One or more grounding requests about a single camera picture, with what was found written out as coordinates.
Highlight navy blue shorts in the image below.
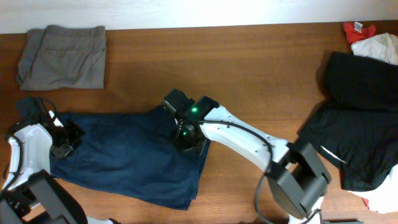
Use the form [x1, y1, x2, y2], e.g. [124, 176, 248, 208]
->
[50, 106, 210, 210]

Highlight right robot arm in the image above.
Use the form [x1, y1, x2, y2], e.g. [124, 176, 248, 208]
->
[163, 93, 331, 223]

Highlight white cloth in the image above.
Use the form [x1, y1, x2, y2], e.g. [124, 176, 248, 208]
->
[351, 33, 397, 65]

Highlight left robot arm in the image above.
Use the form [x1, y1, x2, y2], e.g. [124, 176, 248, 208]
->
[1, 124, 115, 224]

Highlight black shorts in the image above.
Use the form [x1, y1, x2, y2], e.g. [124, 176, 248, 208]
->
[324, 52, 397, 113]

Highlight black shirt white stripe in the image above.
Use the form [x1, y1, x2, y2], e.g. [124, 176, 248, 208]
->
[298, 101, 397, 192]

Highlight red cloth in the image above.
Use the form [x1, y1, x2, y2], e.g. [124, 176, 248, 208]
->
[343, 22, 377, 44]

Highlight folded grey shorts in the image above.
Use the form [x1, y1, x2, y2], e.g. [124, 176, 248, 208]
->
[16, 25, 106, 91]

